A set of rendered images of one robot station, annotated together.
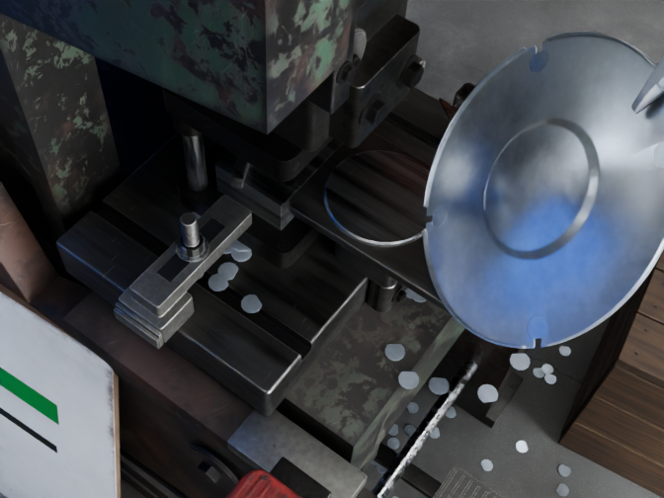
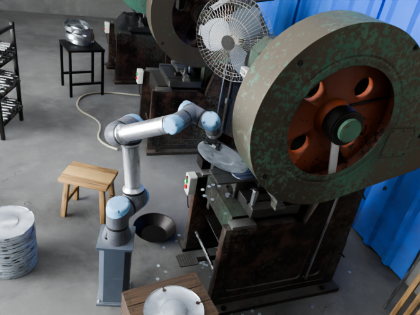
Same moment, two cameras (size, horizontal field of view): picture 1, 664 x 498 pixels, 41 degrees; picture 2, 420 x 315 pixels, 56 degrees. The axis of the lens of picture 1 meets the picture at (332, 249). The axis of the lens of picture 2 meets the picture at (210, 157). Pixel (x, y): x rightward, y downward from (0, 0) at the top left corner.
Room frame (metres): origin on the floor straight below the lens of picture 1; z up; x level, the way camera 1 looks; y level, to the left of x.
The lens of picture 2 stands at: (1.44, -1.72, 1.96)
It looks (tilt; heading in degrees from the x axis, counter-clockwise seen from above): 31 degrees down; 123
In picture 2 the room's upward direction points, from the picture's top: 10 degrees clockwise
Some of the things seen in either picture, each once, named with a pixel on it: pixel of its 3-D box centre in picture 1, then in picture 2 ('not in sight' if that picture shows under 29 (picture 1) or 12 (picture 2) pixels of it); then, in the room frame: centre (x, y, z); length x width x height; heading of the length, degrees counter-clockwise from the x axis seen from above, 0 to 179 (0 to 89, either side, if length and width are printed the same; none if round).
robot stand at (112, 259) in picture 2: not in sight; (115, 266); (0.23, -0.65, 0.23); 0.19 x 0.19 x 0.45; 42
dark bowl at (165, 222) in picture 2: not in sight; (154, 230); (0.02, -0.12, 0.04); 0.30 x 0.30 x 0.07
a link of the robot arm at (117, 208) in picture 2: not in sight; (118, 211); (0.23, -0.64, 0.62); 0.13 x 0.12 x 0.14; 100
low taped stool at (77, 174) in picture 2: not in sight; (89, 193); (-0.47, -0.30, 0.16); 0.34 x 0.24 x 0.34; 30
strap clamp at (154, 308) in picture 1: (186, 253); not in sight; (0.49, 0.15, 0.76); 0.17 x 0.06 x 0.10; 148
